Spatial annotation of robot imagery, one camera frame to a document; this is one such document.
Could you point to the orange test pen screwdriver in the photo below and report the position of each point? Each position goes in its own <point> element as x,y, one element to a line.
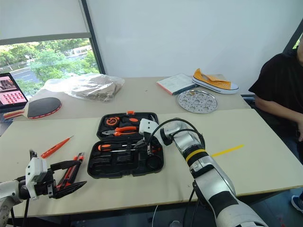
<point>53,150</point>

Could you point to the round perforated metal plate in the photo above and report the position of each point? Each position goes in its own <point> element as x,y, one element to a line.
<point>196,101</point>

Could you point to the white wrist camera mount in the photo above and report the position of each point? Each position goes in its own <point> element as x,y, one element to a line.
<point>148,126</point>
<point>35,171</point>

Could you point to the black window frame pillar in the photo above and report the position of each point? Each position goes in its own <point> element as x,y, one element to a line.
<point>93,37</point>

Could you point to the orange black tape measure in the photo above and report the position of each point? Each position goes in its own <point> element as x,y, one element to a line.
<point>112,121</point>

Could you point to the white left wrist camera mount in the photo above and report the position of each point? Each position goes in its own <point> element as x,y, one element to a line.
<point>35,171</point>

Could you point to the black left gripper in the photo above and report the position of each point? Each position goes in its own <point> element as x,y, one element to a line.
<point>46,184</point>

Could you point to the yellow tape strip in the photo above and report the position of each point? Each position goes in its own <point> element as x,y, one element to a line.
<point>227,151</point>

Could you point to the black table tennis paddle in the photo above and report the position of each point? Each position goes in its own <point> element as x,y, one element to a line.
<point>43,107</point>

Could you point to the white roller window blind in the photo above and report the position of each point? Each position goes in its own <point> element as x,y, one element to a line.
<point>42,16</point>

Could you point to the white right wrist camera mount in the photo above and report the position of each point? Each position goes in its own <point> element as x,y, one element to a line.
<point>148,126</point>

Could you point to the person in black shirt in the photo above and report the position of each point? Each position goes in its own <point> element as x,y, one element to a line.
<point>281,85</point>

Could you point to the black plastic tool case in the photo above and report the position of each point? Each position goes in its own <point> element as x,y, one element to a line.
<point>118,165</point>

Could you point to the dark slanted window frame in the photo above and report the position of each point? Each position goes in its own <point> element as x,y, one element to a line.
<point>292,40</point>

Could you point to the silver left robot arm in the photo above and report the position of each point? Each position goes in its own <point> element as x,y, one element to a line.
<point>9,189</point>

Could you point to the white book with orange spine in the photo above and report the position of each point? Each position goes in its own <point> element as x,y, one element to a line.
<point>176,82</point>

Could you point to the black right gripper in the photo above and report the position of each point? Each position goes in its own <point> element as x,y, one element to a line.
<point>155,144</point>

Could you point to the orange black utility knife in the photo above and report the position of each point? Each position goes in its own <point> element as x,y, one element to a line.
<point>71,172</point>

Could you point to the blue sneaker of person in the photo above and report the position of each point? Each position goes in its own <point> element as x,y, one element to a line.
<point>298,203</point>

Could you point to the yellow canvas sneaker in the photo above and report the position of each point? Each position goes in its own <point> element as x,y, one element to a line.
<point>213,82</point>

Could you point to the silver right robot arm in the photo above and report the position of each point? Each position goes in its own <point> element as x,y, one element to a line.
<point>208,175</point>

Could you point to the clear bag of brown material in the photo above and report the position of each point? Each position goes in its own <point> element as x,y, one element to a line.
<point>90,88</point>

